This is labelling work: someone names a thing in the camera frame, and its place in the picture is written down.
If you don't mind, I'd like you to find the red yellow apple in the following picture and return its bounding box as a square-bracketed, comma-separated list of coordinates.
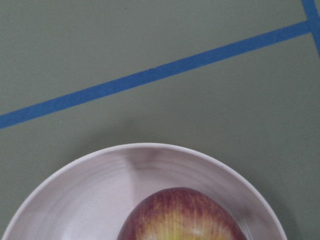
[117, 187, 246, 240]

